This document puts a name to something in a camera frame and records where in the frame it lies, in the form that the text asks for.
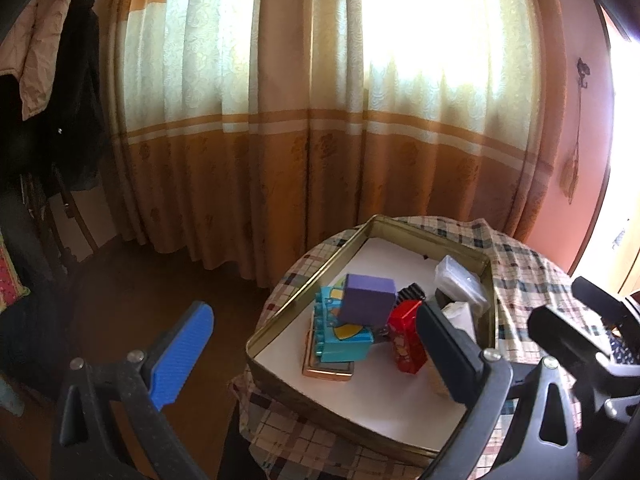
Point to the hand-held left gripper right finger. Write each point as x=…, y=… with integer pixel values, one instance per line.
x=450, y=355

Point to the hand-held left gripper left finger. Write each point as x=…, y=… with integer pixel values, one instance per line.
x=180, y=355

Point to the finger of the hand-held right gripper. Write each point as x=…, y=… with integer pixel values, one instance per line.
x=560, y=335
x=600, y=300

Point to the red toy block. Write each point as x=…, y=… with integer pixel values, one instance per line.
x=405, y=335

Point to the gold metal tray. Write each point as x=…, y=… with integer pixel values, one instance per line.
x=400, y=400

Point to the black comb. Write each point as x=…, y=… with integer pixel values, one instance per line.
x=412, y=292

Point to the grey translucent plastic box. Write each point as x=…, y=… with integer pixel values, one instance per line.
x=460, y=280

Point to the purple block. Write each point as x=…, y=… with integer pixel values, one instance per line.
x=365, y=300

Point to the teal toy block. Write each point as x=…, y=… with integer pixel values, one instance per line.
x=345, y=350

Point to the rose gold metal case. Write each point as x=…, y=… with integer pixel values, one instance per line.
x=330, y=370

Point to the brown wooden chair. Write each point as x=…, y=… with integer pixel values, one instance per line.
x=632, y=299
x=55, y=230

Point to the blue patterned cloth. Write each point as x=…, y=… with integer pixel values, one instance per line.
x=625, y=350

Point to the plaid tablecloth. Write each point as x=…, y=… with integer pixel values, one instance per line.
x=530, y=280

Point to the bright window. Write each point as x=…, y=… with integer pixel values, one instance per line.
x=625, y=185

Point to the floral patterned cushion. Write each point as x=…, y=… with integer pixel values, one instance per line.
x=10, y=270

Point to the orange and cream curtain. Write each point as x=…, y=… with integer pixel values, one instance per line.
x=325, y=135

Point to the black hanging jacket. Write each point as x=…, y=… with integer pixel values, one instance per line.
x=80, y=110

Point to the beige hanging jacket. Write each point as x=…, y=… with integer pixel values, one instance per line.
x=40, y=50

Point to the wall hanging ornament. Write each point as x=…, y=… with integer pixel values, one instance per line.
x=570, y=175

